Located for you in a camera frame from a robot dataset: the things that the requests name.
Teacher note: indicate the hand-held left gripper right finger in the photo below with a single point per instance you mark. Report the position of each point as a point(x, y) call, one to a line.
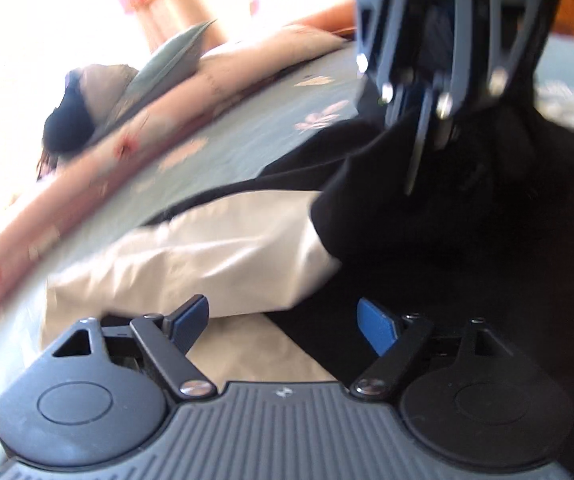
point(377, 329)

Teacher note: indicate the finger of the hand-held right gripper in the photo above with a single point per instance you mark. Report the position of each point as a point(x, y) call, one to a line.
point(512, 20)
point(392, 35)

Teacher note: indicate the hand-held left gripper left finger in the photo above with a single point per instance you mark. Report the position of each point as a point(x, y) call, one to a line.
point(189, 324)

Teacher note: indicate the black and white hooded jacket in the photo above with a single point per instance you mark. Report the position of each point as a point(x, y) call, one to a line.
point(442, 260)

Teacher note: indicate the pink floral folded quilt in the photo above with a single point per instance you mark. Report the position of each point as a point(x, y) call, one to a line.
point(117, 152)

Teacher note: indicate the green pillow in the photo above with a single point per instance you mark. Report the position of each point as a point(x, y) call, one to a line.
point(167, 60)

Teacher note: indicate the patterned curtain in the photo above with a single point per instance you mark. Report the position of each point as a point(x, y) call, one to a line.
point(167, 5)

